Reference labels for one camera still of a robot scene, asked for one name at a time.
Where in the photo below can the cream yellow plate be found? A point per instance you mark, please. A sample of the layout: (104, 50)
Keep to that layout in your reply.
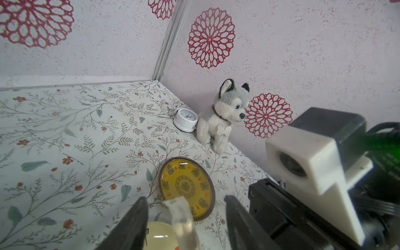
(160, 236)

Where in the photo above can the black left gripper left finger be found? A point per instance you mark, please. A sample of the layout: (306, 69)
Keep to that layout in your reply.
(130, 232)

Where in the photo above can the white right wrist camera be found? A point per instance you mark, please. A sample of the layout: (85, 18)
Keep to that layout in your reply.
(319, 157)

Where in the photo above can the small white round gauge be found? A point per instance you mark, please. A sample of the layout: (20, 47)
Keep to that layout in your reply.
(184, 119)

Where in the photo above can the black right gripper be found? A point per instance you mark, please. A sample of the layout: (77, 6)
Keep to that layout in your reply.
(289, 223)

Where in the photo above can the yellow patterned plate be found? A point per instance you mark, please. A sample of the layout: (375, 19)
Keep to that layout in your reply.
(181, 176)

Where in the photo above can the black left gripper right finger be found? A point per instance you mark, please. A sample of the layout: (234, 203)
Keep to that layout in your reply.
(244, 231)

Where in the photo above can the disposable chopsticks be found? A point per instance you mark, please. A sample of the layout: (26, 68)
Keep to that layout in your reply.
(183, 223)

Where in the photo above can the husky plush toy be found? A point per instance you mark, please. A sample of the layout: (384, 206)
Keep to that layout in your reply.
(229, 108)

